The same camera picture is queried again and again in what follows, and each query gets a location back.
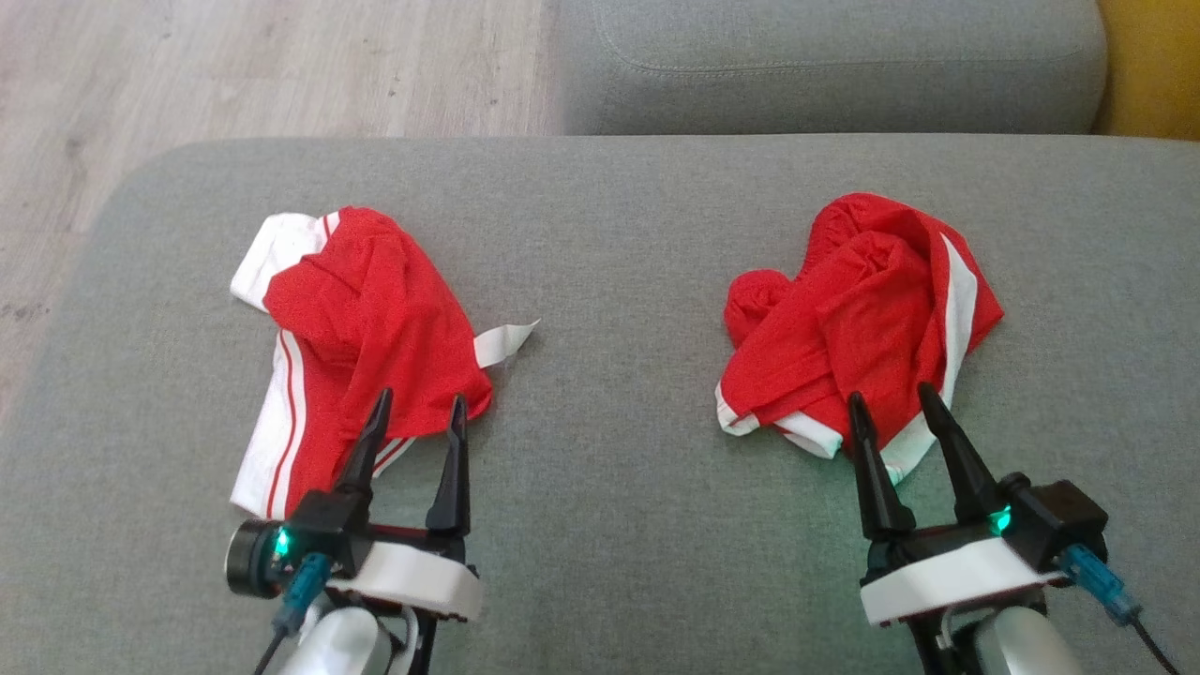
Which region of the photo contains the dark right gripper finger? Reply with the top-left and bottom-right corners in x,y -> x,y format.
917,382 -> 1004,526
847,392 -> 915,542

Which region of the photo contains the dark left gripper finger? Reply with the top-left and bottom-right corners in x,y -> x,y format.
427,394 -> 471,540
333,387 -> 393,498

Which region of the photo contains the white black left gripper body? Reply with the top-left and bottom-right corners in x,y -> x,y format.
328,523 -> 484,675

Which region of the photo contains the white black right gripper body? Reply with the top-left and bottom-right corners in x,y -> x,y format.
861,523 -> 1065,675

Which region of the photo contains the red white basketball jersey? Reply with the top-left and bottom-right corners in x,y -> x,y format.
230,206 -> 542,521

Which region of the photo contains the red shorts white trim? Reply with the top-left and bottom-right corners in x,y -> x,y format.
715,192 -> 1004,487

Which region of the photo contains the large grey sofa seat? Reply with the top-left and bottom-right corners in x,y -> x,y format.
0,134 -> 1200,675

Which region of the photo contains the grey sofa cushion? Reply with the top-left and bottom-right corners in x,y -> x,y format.
553,0 -> 1109,137

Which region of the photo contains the yellow cushion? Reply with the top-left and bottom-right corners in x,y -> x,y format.
1092,0 -> 1200,142

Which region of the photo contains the black cable blue plug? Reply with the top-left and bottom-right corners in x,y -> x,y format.
1064,544 -> 1184,675
253,553 -> 334,675

